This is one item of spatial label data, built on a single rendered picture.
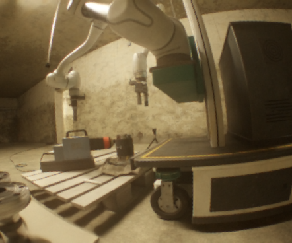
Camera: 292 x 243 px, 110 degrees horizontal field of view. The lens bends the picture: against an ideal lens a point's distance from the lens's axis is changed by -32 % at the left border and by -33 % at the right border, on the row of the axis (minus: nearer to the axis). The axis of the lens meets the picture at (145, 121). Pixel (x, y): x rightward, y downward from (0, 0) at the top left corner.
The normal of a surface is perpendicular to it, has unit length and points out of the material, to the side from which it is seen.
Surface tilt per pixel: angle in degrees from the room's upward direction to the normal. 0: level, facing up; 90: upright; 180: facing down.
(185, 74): 90
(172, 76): 90
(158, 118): 90
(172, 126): 90
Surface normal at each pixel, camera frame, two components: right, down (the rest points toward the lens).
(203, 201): -0.34, 0.01
